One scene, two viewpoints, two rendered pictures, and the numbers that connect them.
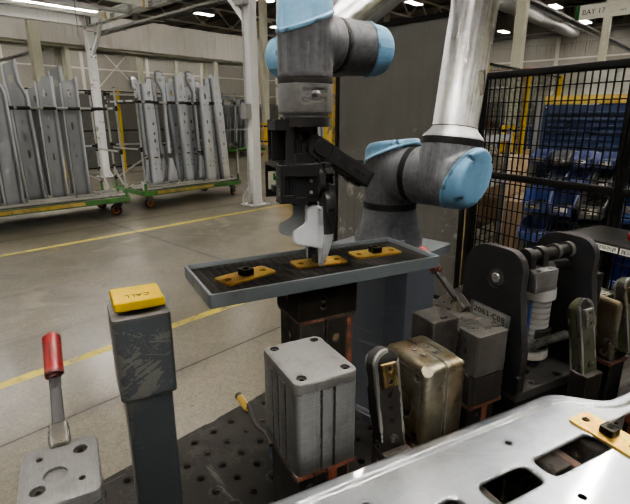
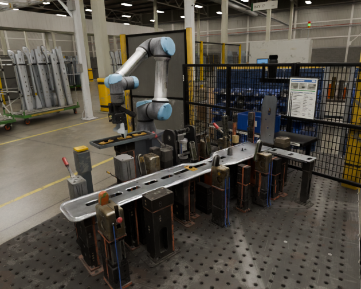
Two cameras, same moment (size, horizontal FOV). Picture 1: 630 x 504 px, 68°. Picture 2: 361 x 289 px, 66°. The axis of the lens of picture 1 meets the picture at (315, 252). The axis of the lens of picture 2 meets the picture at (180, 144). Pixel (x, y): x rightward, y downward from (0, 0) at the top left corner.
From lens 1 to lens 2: 0.98 m
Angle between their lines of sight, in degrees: 11
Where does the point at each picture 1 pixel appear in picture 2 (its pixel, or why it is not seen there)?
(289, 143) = (114, 109)
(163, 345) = (88, 159)
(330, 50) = (122, 87)
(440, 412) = (155, 168)
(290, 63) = (113, 90)
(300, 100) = (116, 99)
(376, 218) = (141, 124)
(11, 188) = not seen: outside the picture
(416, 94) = not seen: hidden behind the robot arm
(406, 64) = not seen: hidden behind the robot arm
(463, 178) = (162, 112)
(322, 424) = (127, 169)
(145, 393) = (85, 171)
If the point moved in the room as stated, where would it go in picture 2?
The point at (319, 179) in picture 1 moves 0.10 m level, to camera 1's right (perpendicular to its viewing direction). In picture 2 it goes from (122, 117) to (140, 116)
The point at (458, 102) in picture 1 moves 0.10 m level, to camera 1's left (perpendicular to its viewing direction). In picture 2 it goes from (160, 91) to (144, 92)
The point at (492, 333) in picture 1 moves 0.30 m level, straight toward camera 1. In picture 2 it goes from (168, 151) to (155, 170)
